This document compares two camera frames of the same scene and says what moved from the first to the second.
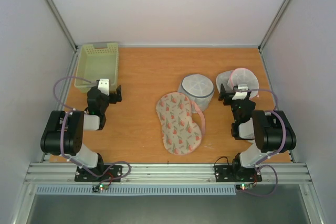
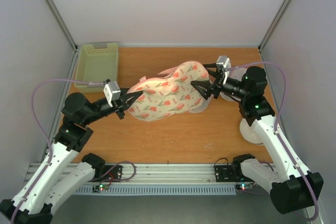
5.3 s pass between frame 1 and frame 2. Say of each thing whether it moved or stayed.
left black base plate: stayed
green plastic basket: stayed
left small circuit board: stayed
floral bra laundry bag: moved
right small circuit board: stayed
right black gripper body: moved
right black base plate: stayed
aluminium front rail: stayed
